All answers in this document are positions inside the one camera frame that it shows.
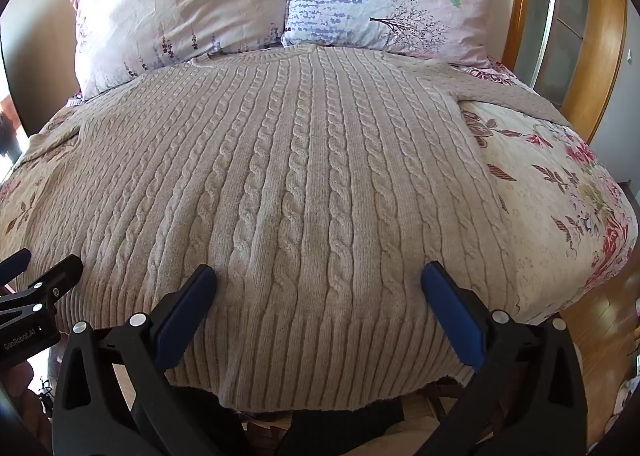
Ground wooden headboard shelf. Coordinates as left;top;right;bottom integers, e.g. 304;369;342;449
530;0;628;144

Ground floral quilt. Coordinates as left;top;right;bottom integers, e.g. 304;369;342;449
0;59;640;337

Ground beige cable-knit sweater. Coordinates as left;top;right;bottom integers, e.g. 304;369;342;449
20;44;576;412

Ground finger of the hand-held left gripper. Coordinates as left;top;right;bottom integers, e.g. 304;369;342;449
0;249;32;282
0;255;84;332

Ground pink pillow with green clovers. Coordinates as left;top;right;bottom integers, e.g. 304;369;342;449
70;0;296;100

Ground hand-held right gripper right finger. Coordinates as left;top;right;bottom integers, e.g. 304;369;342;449
420;261;588;456

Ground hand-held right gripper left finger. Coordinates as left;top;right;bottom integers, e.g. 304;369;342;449
51;263;241;456

